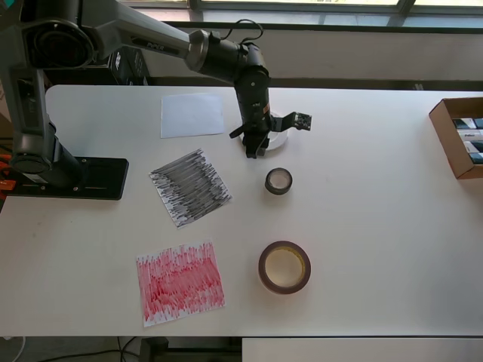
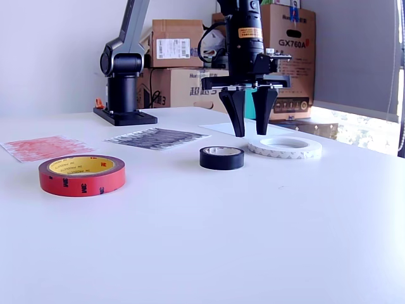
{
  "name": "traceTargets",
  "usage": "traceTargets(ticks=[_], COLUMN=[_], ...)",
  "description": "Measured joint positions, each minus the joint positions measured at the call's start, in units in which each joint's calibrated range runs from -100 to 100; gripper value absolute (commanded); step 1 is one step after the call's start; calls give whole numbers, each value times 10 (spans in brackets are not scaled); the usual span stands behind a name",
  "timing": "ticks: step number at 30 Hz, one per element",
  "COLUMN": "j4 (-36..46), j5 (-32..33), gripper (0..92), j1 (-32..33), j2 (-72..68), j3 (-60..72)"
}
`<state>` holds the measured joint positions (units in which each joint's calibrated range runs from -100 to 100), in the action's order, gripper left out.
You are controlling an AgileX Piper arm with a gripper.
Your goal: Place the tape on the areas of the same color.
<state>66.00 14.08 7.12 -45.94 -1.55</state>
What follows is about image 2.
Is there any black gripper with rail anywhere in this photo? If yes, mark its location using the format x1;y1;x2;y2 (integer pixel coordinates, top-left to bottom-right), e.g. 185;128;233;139
201;52;292;138

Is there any white tape roll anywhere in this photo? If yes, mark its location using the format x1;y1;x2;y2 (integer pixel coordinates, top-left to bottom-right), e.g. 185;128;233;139
247;136;323;160

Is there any black tape roll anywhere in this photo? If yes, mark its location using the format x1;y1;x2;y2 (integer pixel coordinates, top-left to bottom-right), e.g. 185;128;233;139
199;146;246;171

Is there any red 3M tape roll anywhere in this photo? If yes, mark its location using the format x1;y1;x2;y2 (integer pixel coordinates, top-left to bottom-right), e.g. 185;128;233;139
38;154;127;198

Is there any teal box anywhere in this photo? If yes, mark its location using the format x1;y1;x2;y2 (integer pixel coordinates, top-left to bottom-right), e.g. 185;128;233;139
243;91;258;120

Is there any plain white paper sheet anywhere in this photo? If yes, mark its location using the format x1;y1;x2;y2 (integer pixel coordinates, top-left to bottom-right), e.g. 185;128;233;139
198;121;295;140

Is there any large GX760A cardboard box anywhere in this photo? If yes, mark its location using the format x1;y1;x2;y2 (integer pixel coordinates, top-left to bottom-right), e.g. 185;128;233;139
259;3;316;121

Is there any cardboard box blue print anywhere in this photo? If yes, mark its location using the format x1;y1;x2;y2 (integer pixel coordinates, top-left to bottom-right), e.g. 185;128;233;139
136;67;234;110

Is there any white plastic bag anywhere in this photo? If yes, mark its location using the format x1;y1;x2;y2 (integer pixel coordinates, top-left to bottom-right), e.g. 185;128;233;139
202;27;227;60

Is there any black scribbled paper sheet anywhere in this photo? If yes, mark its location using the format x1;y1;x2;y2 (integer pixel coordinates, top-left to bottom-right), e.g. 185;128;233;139
103;127;212;152

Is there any small cardboard box shipping label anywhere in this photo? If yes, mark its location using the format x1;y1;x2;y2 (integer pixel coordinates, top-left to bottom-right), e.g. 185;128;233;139
151;19;204;68

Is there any green white small box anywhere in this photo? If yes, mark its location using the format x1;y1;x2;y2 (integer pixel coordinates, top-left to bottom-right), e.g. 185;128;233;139
259;0;303;6

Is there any grey roller blind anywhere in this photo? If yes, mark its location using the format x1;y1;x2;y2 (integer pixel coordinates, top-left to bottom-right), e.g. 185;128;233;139
300;0;402;124

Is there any red scribbled paper sheet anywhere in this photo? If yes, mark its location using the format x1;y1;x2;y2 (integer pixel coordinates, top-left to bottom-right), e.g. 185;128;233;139
0;135;101;163

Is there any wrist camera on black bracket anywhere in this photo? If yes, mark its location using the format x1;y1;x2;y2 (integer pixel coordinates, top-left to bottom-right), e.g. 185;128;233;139
254;47;294;75

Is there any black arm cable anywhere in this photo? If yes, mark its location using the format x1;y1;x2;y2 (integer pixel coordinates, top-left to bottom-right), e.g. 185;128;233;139
197;19;228;64

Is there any black hanging power cable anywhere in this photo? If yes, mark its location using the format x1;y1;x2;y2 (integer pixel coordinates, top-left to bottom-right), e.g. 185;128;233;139
148;68;162;109

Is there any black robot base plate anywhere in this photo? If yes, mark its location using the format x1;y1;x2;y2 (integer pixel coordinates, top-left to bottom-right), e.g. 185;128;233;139
93;106;158;127

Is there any white bead chain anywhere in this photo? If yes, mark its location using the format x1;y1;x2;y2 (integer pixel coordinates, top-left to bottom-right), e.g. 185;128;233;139
397;0;405;159

